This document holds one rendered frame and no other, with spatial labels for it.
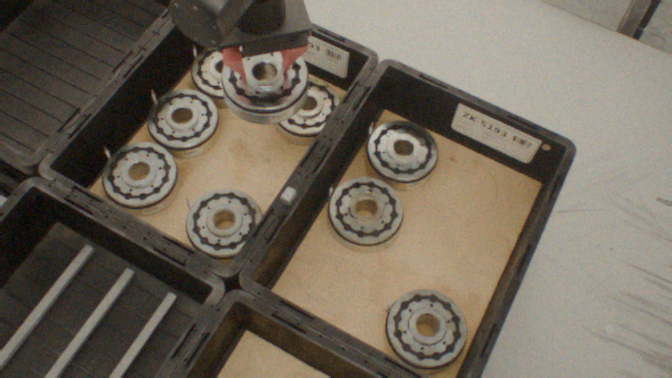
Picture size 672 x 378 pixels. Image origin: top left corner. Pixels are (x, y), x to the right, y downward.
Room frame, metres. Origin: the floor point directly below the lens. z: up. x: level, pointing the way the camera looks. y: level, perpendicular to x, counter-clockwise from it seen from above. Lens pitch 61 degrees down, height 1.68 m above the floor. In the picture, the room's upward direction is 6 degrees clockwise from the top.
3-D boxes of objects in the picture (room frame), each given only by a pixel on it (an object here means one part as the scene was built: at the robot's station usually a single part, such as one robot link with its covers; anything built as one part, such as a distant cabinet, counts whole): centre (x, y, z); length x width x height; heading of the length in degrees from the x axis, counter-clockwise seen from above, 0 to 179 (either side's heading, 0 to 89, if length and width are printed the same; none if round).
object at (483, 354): (0.39, -0.11, 0.92); 0.40 x 0.30 x 0.02; 156
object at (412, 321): (0.26, -0.14, 0.86); 0.05 x 0.05 x 0.01
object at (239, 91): (0.50, 0.09, 1.04); 0.10 x 0.10 x 0.01
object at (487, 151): (0.39, -0.11, 0.87); 0.40 x 0.30 x 0.11; 156
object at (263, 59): (0.50, 0.09, 1.04); 0.05 x 0.05 x 0.01
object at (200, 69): (0.64, 0.18, 0.86); 0.10 x 0.10 x 0.01
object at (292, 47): (0.50, 0.08, 1.09); 0.07 x 0.07 x 0.09; 20
